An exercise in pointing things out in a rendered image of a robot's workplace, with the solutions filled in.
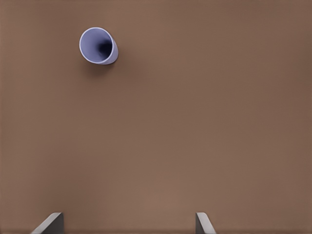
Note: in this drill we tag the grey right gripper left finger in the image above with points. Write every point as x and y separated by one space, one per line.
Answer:
52 224

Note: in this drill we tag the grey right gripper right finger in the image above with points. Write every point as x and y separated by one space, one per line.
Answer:
203 225

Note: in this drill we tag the blue bowl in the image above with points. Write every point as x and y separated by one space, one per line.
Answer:
92 46

